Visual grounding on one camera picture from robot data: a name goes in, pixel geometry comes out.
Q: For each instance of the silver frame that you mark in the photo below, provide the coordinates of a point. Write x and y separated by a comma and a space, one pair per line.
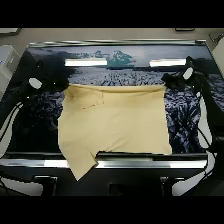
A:
140, 164

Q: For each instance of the tan garment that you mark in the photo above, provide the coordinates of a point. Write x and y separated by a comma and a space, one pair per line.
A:
116, 120

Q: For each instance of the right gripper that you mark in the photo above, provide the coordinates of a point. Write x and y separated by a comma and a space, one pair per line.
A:
173, 81

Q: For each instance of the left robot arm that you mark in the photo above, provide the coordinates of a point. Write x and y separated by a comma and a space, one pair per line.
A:
13, 108

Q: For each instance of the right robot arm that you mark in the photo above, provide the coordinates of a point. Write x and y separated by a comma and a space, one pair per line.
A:
204, 113

